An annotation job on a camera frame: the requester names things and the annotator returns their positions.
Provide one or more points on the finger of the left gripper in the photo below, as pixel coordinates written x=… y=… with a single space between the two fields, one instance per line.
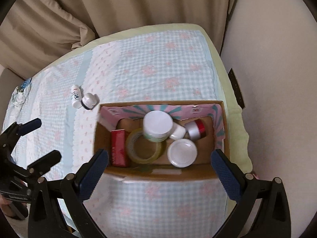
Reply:
x=44 y=164
x=26 y=128

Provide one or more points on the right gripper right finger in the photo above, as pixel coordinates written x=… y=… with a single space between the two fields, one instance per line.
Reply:
x=273 y=216

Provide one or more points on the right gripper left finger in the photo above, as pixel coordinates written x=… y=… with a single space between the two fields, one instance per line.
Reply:
x=46 y=218

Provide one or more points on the white pill bottle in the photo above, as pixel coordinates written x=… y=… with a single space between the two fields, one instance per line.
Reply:
x=76 y=95

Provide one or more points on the black jar silver lid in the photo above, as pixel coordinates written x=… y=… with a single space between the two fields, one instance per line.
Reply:
x=89 y=101

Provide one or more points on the red Marubi carton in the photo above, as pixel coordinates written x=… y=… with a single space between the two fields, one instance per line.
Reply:
x=119 y=157

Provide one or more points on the yellow clear tape roll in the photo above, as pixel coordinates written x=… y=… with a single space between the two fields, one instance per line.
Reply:
x=140 y=150

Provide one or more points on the dark green jar white lid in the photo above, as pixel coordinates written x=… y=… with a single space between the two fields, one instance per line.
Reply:
x=182 y=153

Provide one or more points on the red silver small jar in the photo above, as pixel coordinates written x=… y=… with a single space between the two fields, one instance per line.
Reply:
x=195 y=129

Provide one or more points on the cardboard box pink lining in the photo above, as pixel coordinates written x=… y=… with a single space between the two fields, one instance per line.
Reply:
x=129 y=116

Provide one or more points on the light green jar white lid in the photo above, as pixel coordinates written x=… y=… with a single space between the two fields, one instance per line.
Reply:
x=157 y=126

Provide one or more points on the white earbuds case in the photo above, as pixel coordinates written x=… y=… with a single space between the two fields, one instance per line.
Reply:
x=177 y=132

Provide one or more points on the person's left hand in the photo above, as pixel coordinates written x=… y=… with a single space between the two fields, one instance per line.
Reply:
x=9 y=212

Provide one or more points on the blue patterned small packet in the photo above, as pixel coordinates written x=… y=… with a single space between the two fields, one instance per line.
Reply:
x=26 y=83

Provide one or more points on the grey sofa headboard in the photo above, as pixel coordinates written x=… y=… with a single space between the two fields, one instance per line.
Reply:
x=8 y=82

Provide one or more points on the beige left curtain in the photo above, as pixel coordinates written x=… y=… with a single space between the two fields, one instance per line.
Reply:
x=35 y=33

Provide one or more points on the beige curtain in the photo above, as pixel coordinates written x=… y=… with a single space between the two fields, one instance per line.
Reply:
x=35 y=33
x=106 y=17

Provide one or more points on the beige right curtain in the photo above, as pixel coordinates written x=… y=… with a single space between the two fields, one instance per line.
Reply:
x=106 y=17

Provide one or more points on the blue checked floral bedsheet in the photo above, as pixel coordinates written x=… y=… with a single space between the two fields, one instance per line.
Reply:
x=140 y=209

